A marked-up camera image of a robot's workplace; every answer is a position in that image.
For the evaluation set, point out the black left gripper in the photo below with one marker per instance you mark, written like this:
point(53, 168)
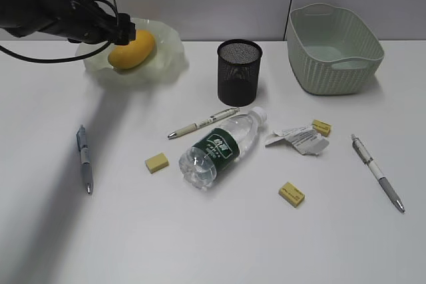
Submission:
point(91, 22)

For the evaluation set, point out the yellow mango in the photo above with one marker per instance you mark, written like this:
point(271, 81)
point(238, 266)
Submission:
point(133, 54)

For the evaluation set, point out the blue grey pen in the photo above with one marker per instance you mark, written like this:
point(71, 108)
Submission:
point(86, 169)

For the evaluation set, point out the beige pen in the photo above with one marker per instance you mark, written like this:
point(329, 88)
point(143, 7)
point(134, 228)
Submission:
point(210, 120)

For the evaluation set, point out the clear water bottle green label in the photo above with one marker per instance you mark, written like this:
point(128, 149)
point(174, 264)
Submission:
point(227, 143)

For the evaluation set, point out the white waste paper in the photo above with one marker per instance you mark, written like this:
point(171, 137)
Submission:
point(306, 140)

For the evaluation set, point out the white grey pen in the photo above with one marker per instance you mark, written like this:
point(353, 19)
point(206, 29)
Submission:
point(368, 160)

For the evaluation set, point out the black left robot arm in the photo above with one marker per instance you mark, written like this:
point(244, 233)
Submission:
point(21, 18)

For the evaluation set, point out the translucent green wavy plate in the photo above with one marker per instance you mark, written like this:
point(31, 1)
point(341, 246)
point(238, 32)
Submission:
point(163, 65)

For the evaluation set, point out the black mesh pen holder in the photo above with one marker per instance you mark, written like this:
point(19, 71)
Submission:
point(238, 71)

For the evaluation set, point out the yellow eraser left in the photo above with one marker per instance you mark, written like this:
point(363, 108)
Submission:
point(156, 163)

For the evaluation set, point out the pale green plastic basket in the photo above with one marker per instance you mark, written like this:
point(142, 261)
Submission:
point(331, 50)

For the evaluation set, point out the yellow eraser right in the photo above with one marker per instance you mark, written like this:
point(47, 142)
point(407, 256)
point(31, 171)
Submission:
point(322, 127)

